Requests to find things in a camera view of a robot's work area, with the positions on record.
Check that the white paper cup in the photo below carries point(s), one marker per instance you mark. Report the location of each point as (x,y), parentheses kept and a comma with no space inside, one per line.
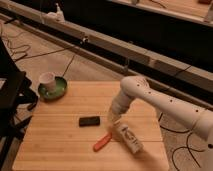
(48,81)

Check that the green plate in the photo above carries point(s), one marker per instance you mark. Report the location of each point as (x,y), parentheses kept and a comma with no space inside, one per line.
(58,91)

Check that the orange marker pen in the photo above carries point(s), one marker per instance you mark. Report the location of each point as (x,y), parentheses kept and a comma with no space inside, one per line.
(102,142)

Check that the white plastic bottle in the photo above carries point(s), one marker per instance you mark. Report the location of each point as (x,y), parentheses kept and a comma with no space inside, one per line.
(123,131)

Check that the black rectangular eraser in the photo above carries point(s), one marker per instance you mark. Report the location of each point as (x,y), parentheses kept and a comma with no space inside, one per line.
(89,121)

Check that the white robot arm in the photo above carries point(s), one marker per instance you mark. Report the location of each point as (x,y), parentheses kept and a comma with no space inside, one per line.
(194,117)

